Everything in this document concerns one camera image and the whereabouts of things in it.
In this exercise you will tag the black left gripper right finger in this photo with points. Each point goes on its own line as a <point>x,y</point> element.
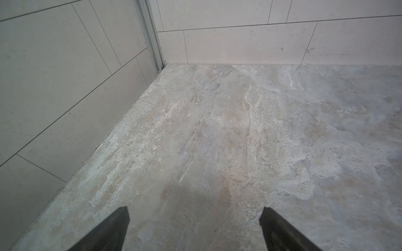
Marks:
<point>280,235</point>

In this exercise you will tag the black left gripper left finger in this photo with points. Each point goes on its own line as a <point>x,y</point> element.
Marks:
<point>109,235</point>

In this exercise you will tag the aluminium corner frame profile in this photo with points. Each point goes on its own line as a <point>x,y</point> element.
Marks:
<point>149,30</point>

